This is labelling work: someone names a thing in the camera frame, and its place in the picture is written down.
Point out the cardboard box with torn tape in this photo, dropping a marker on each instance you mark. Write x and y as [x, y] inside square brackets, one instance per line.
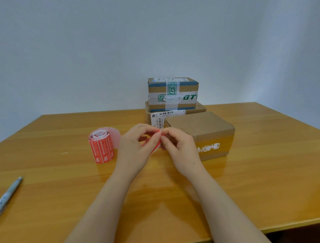
[212, 125]

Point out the white backing paper piece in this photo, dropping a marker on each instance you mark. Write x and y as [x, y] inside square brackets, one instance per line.
[154, 148]

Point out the box with green GT tape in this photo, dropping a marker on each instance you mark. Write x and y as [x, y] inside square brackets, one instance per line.
[157, 86]

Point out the person's right forearm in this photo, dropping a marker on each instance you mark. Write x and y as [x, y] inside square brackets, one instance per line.
[230, 215]

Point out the roll of red stickers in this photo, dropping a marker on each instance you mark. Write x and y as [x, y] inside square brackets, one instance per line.
[102, 147]

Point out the light blue pen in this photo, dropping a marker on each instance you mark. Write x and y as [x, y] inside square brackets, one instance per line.
[11, 191]

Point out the person's right hand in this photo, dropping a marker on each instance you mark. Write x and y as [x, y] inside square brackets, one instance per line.
[185, 152]

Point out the wide cardboard box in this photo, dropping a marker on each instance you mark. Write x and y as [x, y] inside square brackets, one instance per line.
[200, 109]

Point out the person's left hand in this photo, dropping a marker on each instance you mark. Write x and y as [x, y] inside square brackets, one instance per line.
[132, 152]

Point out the person's left forearm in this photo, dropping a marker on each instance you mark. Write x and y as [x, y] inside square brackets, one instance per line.
[105, 212]

